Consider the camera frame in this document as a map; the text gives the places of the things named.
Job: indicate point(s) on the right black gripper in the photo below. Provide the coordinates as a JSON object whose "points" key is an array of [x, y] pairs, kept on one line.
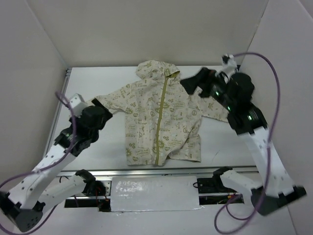
{"points": [[202, 82]]}

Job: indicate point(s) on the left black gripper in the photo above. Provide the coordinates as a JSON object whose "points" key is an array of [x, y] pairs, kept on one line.
{"points": [[102, 110]]}

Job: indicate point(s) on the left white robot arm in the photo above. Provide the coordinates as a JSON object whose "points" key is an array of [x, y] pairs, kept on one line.
{"points": [[26, 203]]}

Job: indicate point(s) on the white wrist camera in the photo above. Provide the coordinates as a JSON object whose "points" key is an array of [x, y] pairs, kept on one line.
{"points": [[229, 65], [77, 104]]}

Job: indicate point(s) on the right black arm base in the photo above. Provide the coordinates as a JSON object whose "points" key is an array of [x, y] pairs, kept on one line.
{"points": [[213, 184]]}

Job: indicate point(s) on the cream jacket with green print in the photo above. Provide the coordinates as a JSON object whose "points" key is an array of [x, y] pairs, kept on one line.
{"points": [[161, 119]]}

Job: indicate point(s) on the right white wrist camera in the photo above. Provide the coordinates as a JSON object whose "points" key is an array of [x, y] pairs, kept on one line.
{"points": [[229, 65]]}

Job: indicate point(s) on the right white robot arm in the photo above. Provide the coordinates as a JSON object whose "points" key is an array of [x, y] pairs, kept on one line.
{"points": [[277, 189]]}

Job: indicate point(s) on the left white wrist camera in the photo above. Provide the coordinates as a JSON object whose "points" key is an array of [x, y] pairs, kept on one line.
{"points": [[77, 104]]}

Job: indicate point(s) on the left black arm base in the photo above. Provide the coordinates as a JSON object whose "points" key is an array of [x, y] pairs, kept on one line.
{"points": [[92, 186]]}

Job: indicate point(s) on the aluminium front rail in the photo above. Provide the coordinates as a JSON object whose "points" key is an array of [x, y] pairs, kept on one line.
{"points": [[161, 171]]}

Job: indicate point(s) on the silver foil covered panel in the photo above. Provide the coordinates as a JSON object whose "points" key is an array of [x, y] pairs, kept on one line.
{"points": [[164, 193]]}

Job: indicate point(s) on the left aluminium frame rail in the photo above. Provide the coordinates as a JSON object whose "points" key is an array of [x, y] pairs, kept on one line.
{"points": [[57, 113]]}

